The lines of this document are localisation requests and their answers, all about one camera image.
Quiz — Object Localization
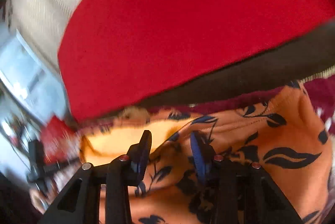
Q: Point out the floral plush blanket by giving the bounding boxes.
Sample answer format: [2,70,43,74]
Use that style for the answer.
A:
[146,69,335,224]

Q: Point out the orange floral garment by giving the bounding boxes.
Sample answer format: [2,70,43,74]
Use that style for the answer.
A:
[80,82,333,223]

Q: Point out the red gift box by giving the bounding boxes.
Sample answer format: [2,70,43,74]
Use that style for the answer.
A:
[40,116,80,163]

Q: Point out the dark brown leather sofa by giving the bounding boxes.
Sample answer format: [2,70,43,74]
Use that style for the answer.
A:
[138,21,334,108]

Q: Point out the red cloth on sofa back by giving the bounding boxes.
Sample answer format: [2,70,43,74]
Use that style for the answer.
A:
[58,0,334,121]

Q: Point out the person's left hand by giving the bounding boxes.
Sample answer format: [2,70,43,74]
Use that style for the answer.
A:
[29,181,58,214]

